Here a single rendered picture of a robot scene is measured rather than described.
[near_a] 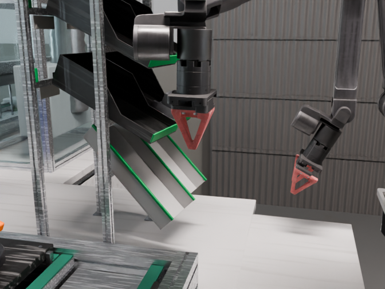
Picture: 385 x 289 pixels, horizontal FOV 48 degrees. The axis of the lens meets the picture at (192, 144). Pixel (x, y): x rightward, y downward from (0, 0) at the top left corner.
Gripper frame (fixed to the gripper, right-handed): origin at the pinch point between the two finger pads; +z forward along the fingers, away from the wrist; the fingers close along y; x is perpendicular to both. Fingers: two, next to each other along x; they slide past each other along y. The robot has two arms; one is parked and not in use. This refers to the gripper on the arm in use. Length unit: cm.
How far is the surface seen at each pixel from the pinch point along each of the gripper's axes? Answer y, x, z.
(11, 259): 1.8, -37.1, 26.9
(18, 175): -74, -88, 39
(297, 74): -274, 19, 16
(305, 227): -51, 23, 37
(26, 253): -0.9, -35.5, 26.9
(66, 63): -18.3, -33.4, -11.3
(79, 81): -17.7, -29.9, -7.4
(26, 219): -37, -60, 39
